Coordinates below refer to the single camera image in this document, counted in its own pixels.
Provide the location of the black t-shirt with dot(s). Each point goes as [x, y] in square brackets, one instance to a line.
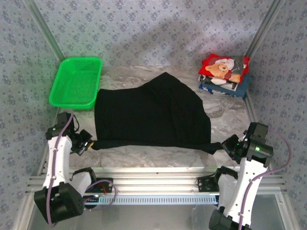
[148, 112]

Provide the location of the small black controller board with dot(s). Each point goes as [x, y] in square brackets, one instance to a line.
[92, 199]

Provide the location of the aluminium corner post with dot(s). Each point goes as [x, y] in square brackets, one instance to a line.
[265, 26]
[44, 30]

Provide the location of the folded red teddy bear t-shirt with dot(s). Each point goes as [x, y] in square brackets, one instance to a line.
[216, 68]

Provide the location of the grey metal sheet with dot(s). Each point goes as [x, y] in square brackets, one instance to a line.
[156, 218]

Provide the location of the folded white and grey t-shirt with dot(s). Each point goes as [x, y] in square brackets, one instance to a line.
[217, 82]

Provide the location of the green plastic basket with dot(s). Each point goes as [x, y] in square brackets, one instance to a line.
[76, 81]

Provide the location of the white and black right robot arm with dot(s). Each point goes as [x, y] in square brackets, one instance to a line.
[249, 182]

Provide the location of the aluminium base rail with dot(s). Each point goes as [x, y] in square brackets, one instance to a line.
[156, 182]

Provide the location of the folded blue t-shirt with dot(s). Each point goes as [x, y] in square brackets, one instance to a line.
[242, 87]

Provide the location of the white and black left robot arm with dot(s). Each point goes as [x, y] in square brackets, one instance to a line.
[58, 163]

